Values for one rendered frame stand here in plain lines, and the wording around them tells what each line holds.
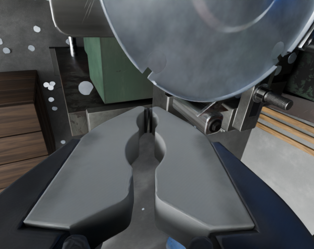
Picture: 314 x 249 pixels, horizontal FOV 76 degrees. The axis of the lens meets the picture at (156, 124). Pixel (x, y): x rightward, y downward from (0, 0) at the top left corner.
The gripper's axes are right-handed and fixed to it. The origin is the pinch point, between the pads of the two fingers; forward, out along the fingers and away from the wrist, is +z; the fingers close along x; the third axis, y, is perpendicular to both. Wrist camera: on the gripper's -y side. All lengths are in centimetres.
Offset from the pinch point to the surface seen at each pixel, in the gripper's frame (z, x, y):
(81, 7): 6.9, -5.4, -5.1
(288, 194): 93, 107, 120
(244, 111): 20.3, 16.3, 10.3
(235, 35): 13.6, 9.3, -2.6
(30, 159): 39, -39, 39
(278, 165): 108, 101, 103
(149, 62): 9.1, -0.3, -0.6
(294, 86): 31.9, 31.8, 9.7
